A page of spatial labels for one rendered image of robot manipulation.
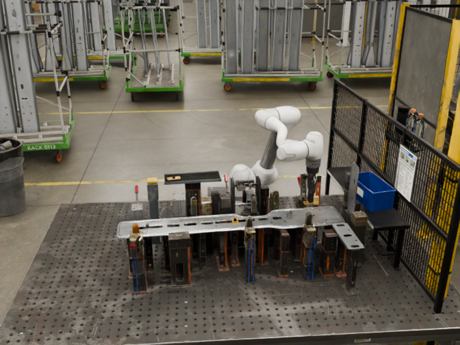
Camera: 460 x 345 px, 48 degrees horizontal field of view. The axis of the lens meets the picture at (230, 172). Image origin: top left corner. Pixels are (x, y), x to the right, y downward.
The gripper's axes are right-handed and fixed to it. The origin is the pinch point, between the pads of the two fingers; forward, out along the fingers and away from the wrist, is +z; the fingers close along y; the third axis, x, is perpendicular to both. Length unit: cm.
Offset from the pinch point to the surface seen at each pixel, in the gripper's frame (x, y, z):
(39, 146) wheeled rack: -237, -354, 89
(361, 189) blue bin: 35.5, -6.7, 1.2
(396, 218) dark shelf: 50, 16, 10
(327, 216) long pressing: 10.9, 2.6, 13.4
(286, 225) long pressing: -17.0, 9.8, 13.4
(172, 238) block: -85, 20, 11
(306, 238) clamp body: -7.9, 21.5, 16.3
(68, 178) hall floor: -200, -309, 114
